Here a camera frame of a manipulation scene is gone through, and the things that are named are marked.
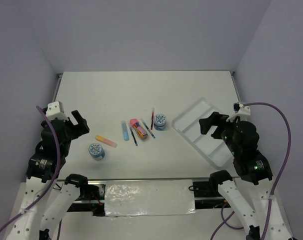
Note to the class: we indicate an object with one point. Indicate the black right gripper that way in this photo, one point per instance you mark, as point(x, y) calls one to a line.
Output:
point(205, 123)

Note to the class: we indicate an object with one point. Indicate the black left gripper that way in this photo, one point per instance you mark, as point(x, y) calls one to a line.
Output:
point(82, 128)

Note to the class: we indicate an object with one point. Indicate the orange pink highlighter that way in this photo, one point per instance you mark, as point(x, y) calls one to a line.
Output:
point(105, 141)

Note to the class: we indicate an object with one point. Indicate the blue round jar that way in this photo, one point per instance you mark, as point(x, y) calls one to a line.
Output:
point(159, 122)
point(96, 151)

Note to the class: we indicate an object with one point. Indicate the blue highlighter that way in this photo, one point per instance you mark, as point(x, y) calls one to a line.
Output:
point(124, 130)

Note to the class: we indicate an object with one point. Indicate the dark blue pen refill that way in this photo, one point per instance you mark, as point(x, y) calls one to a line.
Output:
point(133, 135)

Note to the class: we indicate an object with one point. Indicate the red pen refill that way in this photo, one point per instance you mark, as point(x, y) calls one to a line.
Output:
point(152, 114)

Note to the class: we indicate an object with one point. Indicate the pink cap glue stick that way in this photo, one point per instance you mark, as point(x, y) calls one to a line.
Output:
point(142, 134)

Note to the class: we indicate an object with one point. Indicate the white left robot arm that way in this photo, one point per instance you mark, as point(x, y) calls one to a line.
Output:
point(43, 206)

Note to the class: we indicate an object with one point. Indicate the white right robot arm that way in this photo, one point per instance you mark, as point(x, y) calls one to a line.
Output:
point(252, 197)

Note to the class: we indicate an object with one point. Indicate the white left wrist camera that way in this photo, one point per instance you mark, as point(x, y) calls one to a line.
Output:
point(55, 111)

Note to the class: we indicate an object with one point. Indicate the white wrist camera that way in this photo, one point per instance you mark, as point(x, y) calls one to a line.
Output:
point(55, 111)
point(241, 113)

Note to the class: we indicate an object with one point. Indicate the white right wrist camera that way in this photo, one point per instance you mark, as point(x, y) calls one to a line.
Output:
point(241, 113)

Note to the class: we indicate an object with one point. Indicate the black metal rail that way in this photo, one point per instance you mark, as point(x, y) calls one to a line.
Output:
point(92, 200)

